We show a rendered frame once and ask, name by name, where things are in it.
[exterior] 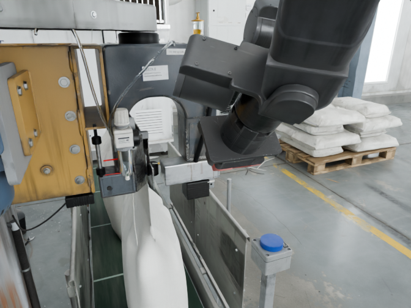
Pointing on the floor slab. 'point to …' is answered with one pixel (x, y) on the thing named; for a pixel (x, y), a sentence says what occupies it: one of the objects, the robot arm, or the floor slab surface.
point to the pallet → (316, 165)
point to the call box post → (266, 291)
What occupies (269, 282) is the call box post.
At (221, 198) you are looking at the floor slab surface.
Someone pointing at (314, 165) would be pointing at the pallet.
